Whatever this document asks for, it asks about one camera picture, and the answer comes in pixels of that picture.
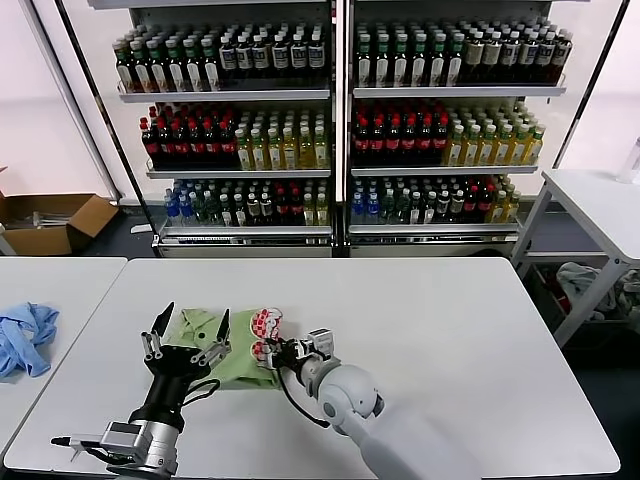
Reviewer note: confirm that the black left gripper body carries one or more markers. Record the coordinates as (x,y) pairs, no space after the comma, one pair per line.
(175,370)

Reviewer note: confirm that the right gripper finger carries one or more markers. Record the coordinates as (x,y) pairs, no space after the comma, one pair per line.
(272,345)
(269,364)

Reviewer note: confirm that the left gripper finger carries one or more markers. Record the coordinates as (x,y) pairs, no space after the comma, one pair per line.
(162,325)
(222,335)

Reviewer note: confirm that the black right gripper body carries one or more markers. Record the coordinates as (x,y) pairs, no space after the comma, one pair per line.
(291,354)

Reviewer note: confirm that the green T-shirt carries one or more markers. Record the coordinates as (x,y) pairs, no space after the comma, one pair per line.
(235,370)

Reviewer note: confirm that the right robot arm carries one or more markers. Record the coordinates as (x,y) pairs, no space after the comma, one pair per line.
(345,395)

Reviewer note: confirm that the white paper scrap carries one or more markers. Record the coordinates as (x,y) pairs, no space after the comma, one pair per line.
(140,230)

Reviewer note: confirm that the blue drink bottle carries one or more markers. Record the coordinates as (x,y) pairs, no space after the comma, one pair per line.
(173,208)
(373,208)
(186,208)
(358,208)

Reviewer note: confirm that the open cardboard box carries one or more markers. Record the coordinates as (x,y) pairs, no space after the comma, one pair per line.
(85,220)

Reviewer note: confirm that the crumpled blue cloth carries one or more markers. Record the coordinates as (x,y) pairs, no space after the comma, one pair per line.
(25,345)

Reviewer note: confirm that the metal rods bundle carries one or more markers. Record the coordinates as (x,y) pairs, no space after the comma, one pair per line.
(50,220)

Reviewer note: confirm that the cola bottle red cap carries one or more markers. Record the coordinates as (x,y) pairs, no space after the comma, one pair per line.
(197,146)
(149,146)
(409,146)
(393,146)
(181,146)
(213,146)
(425,146)
(228,146)
(361,146)
(165,146)
(377,146)
(440,145)

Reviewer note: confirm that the yellow tea bottle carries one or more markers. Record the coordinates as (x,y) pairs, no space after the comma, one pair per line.
(307,152)
(322,151)
(291,152)
(259,153)
(455,151)
(471,151)
(487,150)
(504,150)
(535,148)
(275,153)
(520,149)
(244,153)

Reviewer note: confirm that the black slanted pole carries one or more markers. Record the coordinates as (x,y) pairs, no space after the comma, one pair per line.
(108,125)
(590,83)

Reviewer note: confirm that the grey metal drinks shelf unit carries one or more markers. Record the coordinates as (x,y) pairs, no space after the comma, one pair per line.
(225,96)
(450,92)

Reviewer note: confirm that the grey slanted pole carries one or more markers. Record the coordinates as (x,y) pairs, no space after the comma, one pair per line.
(73,100)

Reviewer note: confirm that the dark bottle green cap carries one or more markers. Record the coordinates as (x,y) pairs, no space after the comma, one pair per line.
(438,63)
(211,70)
(141,71)
(401,63)
(125,71)
(364,63)
(420,63)
(194,70)
(158,71)
(176,71)
(382,63)
(455,63)

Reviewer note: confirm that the dark storage crate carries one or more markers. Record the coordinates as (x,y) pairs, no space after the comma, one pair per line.
(542,286)

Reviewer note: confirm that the red item in crate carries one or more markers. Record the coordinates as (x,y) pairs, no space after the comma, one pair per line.
(559,303)

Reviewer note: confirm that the dark bottle white label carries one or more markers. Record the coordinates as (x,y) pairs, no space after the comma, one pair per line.
(546,55)
(298,56)
(529,56)
(511,56)
(316,55)
(280,57)
(244,58)
(564,53)
(228,58)
(260,58)

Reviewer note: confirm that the grey crumpled cloth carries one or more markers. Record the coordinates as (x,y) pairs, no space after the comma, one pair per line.
(580,276)
(631,288)

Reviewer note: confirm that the white table grey legs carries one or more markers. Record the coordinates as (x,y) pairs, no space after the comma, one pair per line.
(590,201)

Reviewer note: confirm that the dark bottle beige label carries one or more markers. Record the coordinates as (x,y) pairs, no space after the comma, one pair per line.
(474,56)
(492,56)

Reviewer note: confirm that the clear plastic bottle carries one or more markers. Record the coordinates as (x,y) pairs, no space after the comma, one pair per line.
(631,165)

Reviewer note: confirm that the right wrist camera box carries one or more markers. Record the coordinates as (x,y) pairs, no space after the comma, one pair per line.
(321,342)

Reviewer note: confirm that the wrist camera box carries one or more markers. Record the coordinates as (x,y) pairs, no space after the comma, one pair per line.
(122,435)
(321,342)

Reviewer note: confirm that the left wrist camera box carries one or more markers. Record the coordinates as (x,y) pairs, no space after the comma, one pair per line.
(122,435)

